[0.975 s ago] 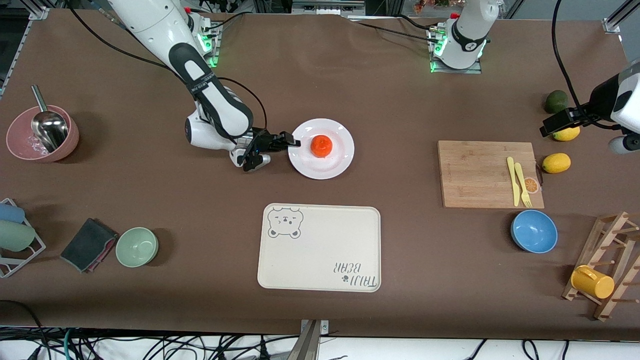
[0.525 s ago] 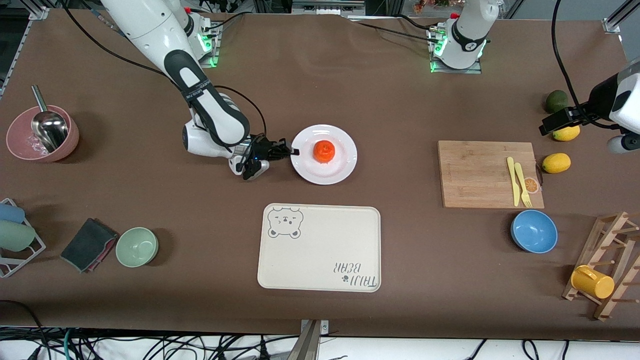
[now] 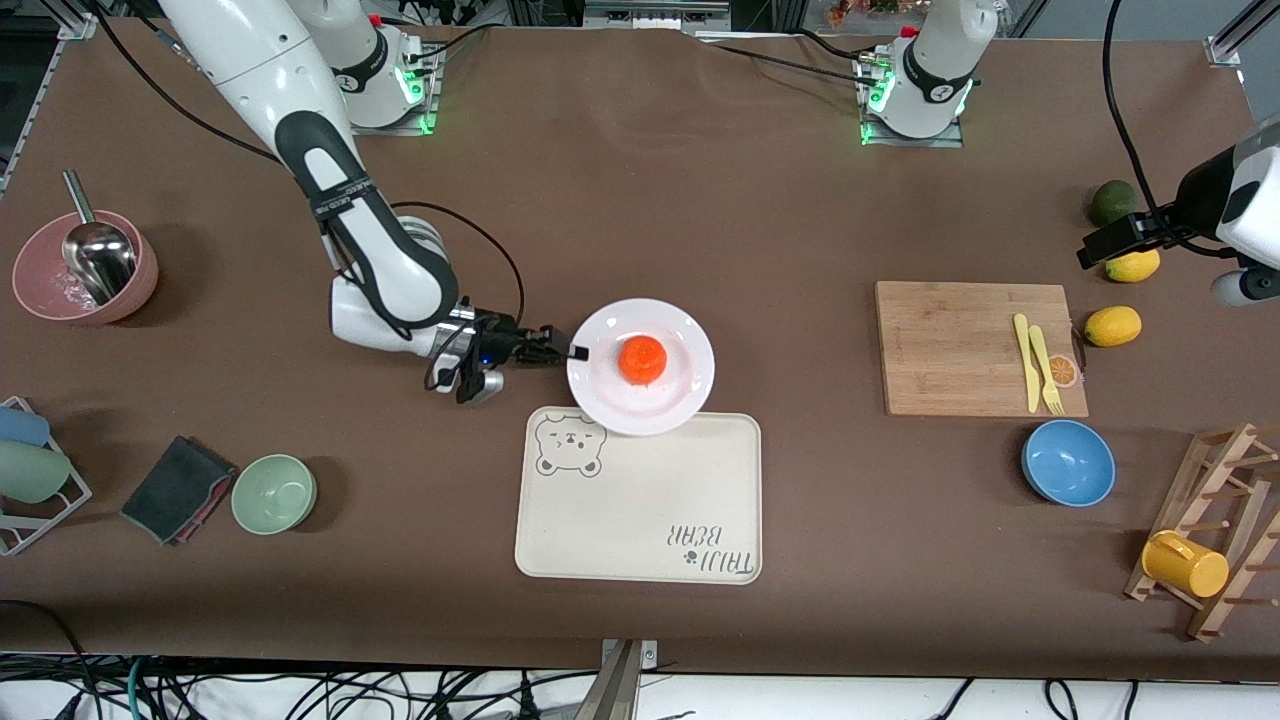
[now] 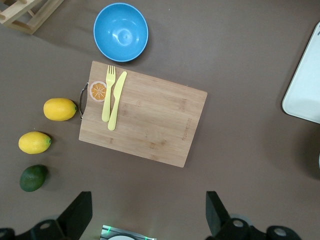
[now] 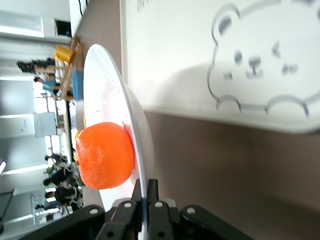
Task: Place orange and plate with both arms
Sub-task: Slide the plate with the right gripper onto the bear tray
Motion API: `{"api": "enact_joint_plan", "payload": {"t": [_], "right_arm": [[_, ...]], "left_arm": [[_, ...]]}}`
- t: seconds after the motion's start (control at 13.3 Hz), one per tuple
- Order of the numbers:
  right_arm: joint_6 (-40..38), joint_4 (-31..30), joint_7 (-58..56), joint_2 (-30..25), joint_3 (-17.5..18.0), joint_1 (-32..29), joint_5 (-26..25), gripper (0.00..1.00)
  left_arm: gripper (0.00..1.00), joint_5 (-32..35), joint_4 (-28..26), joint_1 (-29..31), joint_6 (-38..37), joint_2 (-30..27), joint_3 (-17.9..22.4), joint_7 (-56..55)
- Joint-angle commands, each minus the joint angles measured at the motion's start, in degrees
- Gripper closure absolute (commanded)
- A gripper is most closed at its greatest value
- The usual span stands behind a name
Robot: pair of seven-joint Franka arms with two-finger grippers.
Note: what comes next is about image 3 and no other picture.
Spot yellow plastic knife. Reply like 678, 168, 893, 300
1013, 313, 1042, 414

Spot light blue cup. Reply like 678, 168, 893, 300
0, 406, 51, 448

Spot wooden mug rack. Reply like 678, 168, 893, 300
1124, 423, 1280, 643

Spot aluminium frame profile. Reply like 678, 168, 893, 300
1205, 0, 1280, 69
0, 0, 101, 193

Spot white round plate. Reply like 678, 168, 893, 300
567, 298, 716, 437

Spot blue bowl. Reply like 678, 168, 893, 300
1021, 419, 1117, 508

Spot beige bear print tray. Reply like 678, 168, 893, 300
514, 406, 763, 586

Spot yellow plastic fork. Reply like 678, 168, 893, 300
1029, 325, 1066, 417

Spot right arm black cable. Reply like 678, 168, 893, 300
88, 0, 527, 393

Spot yellow lemon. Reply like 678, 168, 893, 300
1104, 246, 1162, 284
1084, 305, 1143, 349

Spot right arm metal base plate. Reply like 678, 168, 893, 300
345, 42, 442, 136

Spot metal scoop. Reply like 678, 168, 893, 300
62, 170, 139, 307

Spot light green cup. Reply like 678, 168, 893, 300
0, 440, 73, 504

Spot white wire rack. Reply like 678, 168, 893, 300
0, 396, 94, 557

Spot wooden cutting board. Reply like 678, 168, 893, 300
875, 281, 1090, 418

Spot grey metal frame beam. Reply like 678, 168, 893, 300
583, 0, 733, 37

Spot orange mandarin fruit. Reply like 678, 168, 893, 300
618, 336, 669, 385

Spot yellow mug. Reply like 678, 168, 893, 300
1141, 530, 1230, 599

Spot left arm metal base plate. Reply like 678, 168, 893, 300
858, 55, 966, 149

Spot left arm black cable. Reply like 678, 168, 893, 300
1102, 0, 1216, 256

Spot pink bowl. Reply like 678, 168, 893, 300
12, 210, 159, 326

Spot light green bowl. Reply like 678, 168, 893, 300
231, 454, 318, 536

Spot dark green avocado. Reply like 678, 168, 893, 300
1089, 179, 1138, 227

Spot black base cable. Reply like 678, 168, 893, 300
395, 22, 496, 76
690, 30, 891, 91

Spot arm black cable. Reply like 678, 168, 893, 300
88, 0, 527, 393
1102, 0, 1216, 256

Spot dark grey folded cloth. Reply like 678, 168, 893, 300
120, 435, 233, 543

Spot pink folded cloth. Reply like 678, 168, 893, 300
172, 466, 239, 547

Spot clear plastic ice pieces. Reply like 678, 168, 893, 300
38, 272, 93, 309

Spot green floor cable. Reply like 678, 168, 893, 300
122, 655, 153, 720

